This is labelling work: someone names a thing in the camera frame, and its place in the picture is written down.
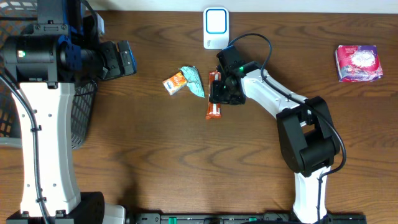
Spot orange-red snack bar wrapper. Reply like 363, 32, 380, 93
206, 70, 221, 119

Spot teal snack packet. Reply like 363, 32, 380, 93
180, 66, 205, 98

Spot small orange snack packet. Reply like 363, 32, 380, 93
162, 72, 187, 95

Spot purple snack packet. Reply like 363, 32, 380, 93
335, 45, 384, 83

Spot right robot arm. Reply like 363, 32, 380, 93
210, 45, 340, 223

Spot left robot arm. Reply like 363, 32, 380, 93
1, 1, 137, 224

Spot white barcode scanner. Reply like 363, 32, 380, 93
203, 7, 229, 50

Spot dark grey plastic mesh basket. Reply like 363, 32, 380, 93
1, 1, 96, 149

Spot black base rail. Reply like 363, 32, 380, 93
126, 212, 367, 224

